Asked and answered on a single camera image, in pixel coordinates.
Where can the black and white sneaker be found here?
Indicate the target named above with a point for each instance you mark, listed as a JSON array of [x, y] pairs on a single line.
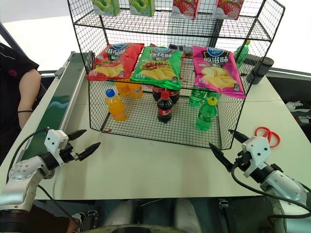
[[298, 106]]

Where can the cola bottle red cap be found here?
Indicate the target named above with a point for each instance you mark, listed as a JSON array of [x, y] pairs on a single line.
[[165, 109]]

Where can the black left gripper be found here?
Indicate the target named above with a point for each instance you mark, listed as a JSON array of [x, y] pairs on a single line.
[[68, 153]]

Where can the orange soda bottle blue cap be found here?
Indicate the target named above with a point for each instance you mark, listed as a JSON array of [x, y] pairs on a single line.
[[116, 106]]

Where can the black tumbler cup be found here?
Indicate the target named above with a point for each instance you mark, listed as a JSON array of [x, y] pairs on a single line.
[[261, 70]]

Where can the pink chips bag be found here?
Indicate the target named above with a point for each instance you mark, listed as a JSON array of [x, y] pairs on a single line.
[[218, 70]]

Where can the red strawberry juice carton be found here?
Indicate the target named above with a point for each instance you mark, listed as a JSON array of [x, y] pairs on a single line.
[[229, 8], [185, 8]]

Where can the red scissors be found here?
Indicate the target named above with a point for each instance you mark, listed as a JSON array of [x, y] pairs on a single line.
[[268, 137]]

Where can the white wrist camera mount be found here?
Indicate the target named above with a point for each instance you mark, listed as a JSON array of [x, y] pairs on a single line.
[[54, 140], [258, 150]]

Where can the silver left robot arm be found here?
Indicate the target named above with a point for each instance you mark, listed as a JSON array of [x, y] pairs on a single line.
[[23, 171]]

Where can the green chips bag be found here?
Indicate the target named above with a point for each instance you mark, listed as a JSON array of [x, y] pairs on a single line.
[[158, 68]]

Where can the black wristband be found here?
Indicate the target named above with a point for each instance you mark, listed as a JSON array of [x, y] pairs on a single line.
[[25, 111]]

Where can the grey shoe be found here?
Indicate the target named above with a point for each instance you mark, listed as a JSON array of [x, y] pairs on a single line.
[[78, 219]]

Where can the purple snack packet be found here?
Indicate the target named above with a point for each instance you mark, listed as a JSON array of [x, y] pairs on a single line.
[[179, 47]]

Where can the green conveyor belt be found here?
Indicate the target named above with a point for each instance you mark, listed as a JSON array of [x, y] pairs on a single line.
[[62, 97]]

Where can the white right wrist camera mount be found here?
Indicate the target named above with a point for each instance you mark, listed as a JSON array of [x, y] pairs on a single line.
[[258, 150]]

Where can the green apple juice carton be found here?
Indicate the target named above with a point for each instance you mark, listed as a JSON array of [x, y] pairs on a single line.
[[105, 7], [142, 7]]

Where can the green soda bottle yellow cap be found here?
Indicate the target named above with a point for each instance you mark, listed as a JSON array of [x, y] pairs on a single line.
[[206, 116]]

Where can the person in black shirt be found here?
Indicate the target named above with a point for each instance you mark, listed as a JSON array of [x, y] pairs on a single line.
[[11, 80]]

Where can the person's bare forearm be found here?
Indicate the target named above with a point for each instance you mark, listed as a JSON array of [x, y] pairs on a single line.
[[29, 92]]

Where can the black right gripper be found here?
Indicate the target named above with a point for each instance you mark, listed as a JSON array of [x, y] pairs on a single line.
[[243, 161]]

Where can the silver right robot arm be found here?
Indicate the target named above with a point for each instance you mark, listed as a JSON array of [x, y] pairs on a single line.
[[283, 185]]

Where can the person's hand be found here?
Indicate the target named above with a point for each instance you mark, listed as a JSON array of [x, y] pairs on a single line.
[[24, 120]]

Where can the red chips bag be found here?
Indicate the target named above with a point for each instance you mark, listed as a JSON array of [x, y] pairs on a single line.
[[116, 60]]

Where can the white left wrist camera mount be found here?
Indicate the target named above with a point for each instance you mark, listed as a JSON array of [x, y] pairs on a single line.
[[54, 140]]

